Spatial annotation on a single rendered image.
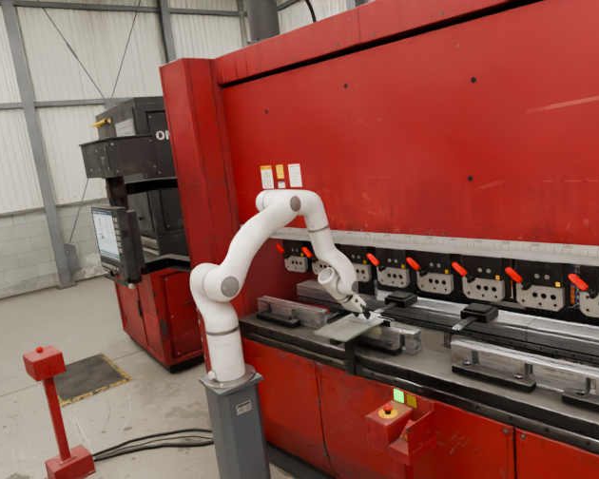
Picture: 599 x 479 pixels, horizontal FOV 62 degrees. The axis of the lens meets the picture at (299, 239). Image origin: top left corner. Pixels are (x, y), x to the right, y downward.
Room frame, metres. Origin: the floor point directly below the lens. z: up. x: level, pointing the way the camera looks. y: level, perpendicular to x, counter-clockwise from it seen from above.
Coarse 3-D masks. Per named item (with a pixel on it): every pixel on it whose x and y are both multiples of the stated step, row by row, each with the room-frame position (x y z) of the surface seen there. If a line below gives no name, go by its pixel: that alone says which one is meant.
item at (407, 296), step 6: (390, 294) 2.36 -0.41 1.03; (396, 294) 2.35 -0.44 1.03; (402, 294) 2.34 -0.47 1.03; (408, 294) 2.33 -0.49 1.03; (390, 300) 2.33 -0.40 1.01; (396, 300) 2.30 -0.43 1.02; (402, 300) 2.28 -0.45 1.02; (408, 300) 2.29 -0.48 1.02; (414, 300) 2.32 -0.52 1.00; (384, 306) 2.28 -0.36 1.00; (390, 306) 2.27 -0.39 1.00; (396, 306) 2.30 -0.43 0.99; (402, 306) 2.28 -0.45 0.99; (408, 306) 2.28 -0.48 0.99; (378, 312) 2.21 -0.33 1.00
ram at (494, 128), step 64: (576, 0) 1.50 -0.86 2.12; (320, 64) 2.25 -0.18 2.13; (384, 64) 2.00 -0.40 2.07; (448, 64) 1.81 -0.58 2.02; (512, 64) 1.64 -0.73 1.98; (576, 64) 1.51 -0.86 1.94; (256, 128) 2.61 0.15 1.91; (320, 128) 2.28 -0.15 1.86; (384, 128) 2.02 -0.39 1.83; (448, 128) 1.82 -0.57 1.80; (512, 128) 1.65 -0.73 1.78; (576, 128) 1.51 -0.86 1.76; (256, 192) 2.66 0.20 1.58; (320, 192) 2.31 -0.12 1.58; (384, 192) 2.04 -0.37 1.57; (448, 192) 1.83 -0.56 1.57; (512, 192) 1.65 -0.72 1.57; (576, 192) 1.51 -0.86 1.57; (512, 256) 1.66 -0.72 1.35; (576, 256) 1.51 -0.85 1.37
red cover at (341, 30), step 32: (384, 0) 1.97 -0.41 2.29; (416, 0) 1.87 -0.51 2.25; (448, 0) 1.78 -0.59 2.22; (480, 0) 1.70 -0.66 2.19; (512, 0) 1.62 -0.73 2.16; (288, 32) 2.35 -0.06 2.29; (320, 32) 2.21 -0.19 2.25; (352, 32) 2.08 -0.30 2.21; (384, 32) 1.97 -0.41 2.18; (416, 32) 1.96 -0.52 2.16; (224, 64) 2.72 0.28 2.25; (256, 64) 2.53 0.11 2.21; (288, 64) 2.37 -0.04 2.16
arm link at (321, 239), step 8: (328, 224) 2.00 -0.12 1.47; (312, 232) 1.99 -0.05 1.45; (320, 232) 1.98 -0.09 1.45; (328, 232) 1.99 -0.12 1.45; (312, 240) 2.00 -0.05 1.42; (320, 240) 1.98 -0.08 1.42; (328, 240) 1.99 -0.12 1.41; (320, 248) 1.99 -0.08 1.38; (328, 248) 1.99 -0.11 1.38; (336, 248) 2.02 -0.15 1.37; (320, 256) 1.99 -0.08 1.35; (328, 256) 1.98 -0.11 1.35; (336, 256) 1.99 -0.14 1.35; (344, 256) 2.00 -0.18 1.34; (336, 264) 1.96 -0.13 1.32; (344, 264) 1.96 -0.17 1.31; (352, 264) 1.99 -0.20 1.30; (344, 272) 1.95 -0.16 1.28; (352, 272) 1.97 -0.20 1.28; (344, 280) 1.95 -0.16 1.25; (352, 280) 1.96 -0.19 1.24; (344, 288) 1.96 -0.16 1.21; (352, 288) 1.96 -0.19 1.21
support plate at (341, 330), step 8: (344, 320) 2.16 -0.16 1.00; (376, 320) 2.12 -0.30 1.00; (328, 328) 2.09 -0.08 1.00; (336, 328) 2.08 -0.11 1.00; (344, 328) 2.07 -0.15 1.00; (352, 328) 2.06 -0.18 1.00; (360, 328) 2.05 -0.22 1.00; (368, 328) 2.04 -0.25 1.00; (328, 336) 2.01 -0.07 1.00; (336, 336) 1.98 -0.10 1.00; (344, 336) 1.97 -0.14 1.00; (352, 336) 1.97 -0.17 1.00
